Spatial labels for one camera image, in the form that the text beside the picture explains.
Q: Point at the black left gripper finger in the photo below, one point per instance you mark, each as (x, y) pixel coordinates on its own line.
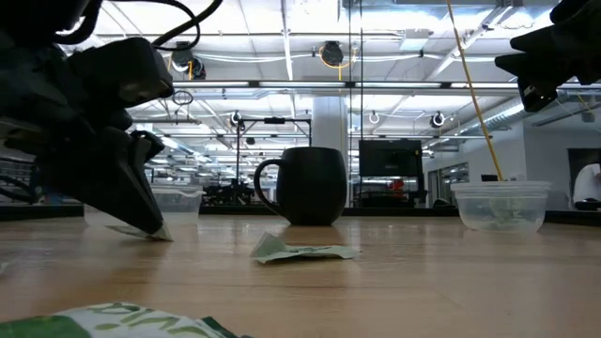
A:
(115, 188)
(149, 143)

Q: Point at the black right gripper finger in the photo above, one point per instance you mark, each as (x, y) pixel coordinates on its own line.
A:
(544, 54)
(537, 94)

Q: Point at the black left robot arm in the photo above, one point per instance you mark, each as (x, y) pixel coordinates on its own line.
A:
(33, 19)

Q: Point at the rectangular clear plastic bin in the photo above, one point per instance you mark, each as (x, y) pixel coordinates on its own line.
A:
(180, 202)

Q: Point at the small black monitor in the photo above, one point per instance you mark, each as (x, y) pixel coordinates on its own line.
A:
(489, 178)

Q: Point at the person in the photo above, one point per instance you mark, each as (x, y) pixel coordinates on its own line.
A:
(589, 185)

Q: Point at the round clear plastic bin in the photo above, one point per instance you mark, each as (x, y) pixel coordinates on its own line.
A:
(501, 206)

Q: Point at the black monitor screen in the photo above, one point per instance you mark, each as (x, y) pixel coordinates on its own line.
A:
(389, 158)

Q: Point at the black ceramic mug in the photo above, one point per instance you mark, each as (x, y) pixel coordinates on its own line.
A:
(312, 185)

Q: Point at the black monitor cart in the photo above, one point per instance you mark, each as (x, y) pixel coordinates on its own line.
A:
(389, 191)

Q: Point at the thin black vertical pole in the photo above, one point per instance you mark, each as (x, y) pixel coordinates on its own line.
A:
(349, 70)
(361, 70)

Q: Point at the white building column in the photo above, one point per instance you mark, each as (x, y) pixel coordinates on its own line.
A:
(328, 122)

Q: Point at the long ceiling light bar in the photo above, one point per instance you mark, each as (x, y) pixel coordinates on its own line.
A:
(328, 85)

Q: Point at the silver ceiling air duct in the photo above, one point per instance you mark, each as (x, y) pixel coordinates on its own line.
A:
(512, 115)

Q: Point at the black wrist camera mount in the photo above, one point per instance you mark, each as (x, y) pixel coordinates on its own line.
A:
(122, 70)

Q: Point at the black metal frame rig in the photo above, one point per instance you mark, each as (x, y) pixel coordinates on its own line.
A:
(274, 120)

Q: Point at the black table edge rail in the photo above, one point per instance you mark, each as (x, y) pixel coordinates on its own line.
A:
(385, 212)

